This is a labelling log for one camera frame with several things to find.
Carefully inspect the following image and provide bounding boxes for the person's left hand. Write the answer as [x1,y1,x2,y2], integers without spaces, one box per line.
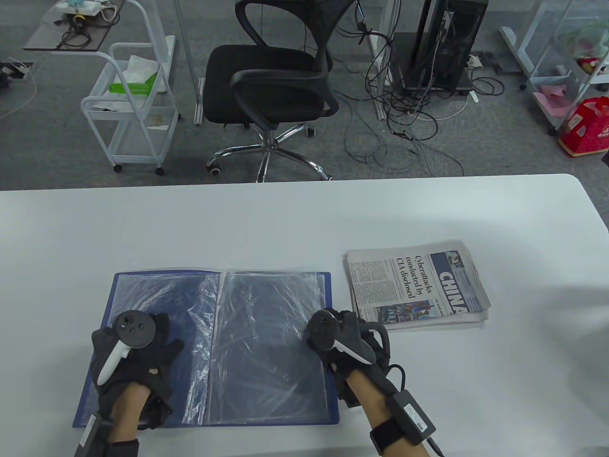
[91,313,185,416]

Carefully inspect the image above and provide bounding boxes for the person's right hand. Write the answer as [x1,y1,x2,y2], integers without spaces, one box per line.
[307,309,396,390]

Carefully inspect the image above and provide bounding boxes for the newspaper grey photo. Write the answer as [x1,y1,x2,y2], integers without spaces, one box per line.
[350,248,491,332]

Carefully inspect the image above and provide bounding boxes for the newspaper blue masthead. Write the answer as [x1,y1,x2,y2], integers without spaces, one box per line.
[345,240,491,329]

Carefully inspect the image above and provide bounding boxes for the blue file folder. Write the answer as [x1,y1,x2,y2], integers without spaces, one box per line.
[73,270,340,428]

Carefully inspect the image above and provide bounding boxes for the person's right forearm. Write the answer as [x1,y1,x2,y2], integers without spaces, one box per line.
[345,369,429,457]

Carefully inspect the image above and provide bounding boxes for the person's left forearm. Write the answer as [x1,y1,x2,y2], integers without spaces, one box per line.
[107,381,151,446]

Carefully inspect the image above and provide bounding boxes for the black left hand controller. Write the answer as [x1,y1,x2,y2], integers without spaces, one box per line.
[97,310,156,387]

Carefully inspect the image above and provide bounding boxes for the black hand controller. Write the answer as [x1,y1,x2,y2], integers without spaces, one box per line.
[307,309,388,366]
[97,310,156,387]

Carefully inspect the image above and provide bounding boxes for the black right hand controller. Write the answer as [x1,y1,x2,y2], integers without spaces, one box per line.
[307,309,388,366]

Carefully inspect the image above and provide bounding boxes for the black right wrist sensor box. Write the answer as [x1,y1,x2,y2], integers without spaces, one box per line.
[385,389,437,447]

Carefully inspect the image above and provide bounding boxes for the black wrist sensor box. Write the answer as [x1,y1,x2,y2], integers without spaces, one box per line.
[385,389,437,447]
[74,413,112,457]

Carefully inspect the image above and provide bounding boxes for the black left wrist sensor box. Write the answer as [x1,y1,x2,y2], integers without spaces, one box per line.
[74,413,112,457]

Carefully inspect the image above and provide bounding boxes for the white rolling cart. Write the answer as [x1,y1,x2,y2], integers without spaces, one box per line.
[80,0,181,176]

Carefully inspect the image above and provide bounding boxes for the green tissue pack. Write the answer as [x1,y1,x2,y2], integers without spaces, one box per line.
[108,55,161,97]

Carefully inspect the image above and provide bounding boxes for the black office chair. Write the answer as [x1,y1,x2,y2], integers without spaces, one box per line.
[202,0,357,184]

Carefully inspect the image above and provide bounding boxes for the pink paper sheet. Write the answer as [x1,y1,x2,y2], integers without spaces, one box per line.
[533,85,583,123]

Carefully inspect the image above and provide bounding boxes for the red gift bag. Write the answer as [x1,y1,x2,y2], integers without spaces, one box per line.
[558,97,609,158]

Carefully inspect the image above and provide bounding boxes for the white shelf rack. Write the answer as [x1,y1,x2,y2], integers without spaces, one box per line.
[521,0,609,139]

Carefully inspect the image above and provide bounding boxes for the black computer tower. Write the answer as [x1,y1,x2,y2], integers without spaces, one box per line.
[404,0,489,93]

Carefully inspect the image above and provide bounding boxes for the white power strip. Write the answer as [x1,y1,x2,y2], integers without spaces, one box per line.
[0,57,36,89]

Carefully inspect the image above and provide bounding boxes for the translucent green plastic bag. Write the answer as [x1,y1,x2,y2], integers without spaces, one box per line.
[566,19,609,74]

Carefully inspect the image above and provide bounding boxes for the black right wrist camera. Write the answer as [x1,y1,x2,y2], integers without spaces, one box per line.
[333,376,363,409]

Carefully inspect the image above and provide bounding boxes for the black left wrist strap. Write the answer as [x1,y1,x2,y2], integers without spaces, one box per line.
[105,438,139,457]

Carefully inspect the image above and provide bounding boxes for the black wrist strap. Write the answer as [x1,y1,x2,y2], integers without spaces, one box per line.
[105,438,139,457]
[370,419,414,455]

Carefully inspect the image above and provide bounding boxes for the black right wrist strap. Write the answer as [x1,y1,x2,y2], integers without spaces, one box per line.
[370,419,414,455]

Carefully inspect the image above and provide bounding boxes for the tangle of black cables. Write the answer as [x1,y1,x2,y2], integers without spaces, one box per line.
[333,0,506,178]

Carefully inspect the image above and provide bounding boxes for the white device with cables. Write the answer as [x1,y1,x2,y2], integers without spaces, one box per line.
[51,0,118,23]

